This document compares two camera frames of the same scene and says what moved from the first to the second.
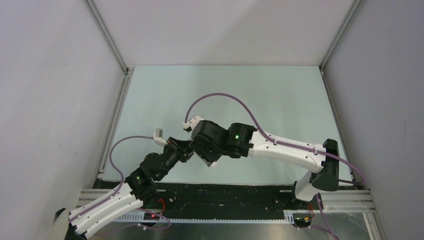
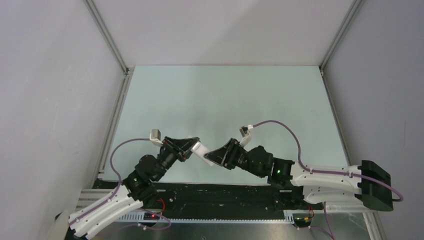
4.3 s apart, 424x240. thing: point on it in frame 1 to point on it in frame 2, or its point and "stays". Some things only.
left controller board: [150, 216] stays
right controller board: [302, 219] stays
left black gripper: [181, 148] stays
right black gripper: [200, 149] to [225, 155]
